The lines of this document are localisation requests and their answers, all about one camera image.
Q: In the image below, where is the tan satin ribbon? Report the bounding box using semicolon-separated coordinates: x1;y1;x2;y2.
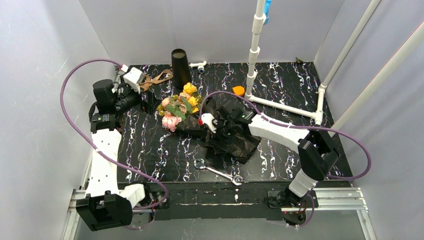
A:
139;69;174;93

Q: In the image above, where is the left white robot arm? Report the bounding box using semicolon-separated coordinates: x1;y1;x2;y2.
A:
76;79;146;232

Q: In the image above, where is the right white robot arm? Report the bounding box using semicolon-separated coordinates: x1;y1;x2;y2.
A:
201;106;340;200

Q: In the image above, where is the black cone vase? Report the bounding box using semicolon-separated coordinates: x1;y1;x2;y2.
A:
171;48;192;90

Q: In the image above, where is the orange tape measure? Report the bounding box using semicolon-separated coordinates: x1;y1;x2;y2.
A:
231;85;246;97

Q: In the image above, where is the silver combination wrench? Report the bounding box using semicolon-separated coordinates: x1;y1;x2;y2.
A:
194;158;243;186

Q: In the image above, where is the small white pipe fitting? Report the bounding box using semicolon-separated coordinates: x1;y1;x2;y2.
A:
188;61;207;74

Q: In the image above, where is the blue clip on pipe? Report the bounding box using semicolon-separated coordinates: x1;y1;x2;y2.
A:
263;0;272;25

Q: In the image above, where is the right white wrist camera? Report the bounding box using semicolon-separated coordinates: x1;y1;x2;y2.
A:
199;113;218;134

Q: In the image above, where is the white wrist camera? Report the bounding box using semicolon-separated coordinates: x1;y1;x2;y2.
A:
120;64;145;94
199;113;218;134

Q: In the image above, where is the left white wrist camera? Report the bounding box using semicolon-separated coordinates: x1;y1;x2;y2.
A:
120;64;145;94

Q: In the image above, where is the white pvc pipe frame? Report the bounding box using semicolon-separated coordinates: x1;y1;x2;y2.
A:
253;0;424;127

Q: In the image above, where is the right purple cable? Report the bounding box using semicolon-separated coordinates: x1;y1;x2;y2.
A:
198;91;373;229

